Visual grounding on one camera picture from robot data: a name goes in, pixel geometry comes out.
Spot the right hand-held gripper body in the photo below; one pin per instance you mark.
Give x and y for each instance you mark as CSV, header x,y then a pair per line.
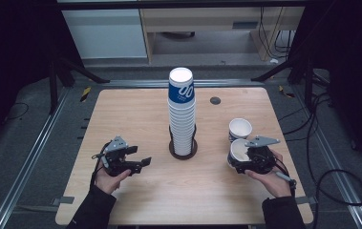
x,y
261,157

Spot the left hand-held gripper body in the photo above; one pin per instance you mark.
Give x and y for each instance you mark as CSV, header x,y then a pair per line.
x,y
116,157

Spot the white blue paper cup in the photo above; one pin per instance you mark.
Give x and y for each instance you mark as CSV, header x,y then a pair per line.
x,y
240,127
237,151

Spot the stack of white paper cups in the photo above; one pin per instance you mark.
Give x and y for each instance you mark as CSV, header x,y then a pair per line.
x,y
181,117

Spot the person's left hand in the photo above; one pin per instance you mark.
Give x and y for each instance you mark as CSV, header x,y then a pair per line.
x,y
110,183

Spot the person's right hand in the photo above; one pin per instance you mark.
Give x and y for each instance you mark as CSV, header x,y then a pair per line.
x,y
272,183

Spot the dark round table grommet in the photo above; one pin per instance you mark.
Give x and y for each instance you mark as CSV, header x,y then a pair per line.
x,y
215,100

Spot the yellow black tape strip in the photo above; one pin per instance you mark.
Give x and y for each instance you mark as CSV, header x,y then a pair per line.
x,y
85,94
286,92

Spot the black metal stand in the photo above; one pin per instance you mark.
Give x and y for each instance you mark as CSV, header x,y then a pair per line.
x,y
53,86
307,79

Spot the white cabinet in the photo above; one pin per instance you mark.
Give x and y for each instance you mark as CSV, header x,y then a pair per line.
x,y
105,33

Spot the black curtain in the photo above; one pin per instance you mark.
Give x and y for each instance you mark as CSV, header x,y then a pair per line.
x,y
13,47
350,47

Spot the grey table bracket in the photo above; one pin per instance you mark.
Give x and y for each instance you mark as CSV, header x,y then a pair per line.
x,y
309,200
63,200

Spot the metal floor rail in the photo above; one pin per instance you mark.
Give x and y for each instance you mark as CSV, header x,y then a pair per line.
x,y
137,83
25,165
337,165

